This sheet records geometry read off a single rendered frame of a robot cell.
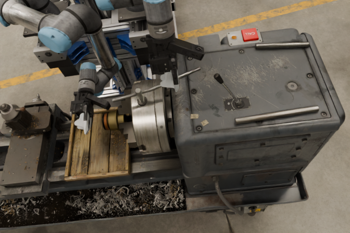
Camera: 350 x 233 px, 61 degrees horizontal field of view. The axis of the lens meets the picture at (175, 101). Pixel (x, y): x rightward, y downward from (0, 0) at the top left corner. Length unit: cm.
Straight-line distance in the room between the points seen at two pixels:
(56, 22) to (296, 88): 92
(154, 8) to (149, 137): 52
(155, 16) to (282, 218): 176
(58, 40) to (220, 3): 238
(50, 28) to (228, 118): 73
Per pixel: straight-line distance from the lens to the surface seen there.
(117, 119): 127
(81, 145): 154
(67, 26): 122
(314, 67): 122
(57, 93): 296
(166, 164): 140
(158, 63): 89
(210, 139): 102
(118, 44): 175
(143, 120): 112
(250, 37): 126
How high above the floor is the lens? 218
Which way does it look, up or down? 58 degrees down
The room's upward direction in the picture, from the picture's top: 12 degrees counter-clockwise
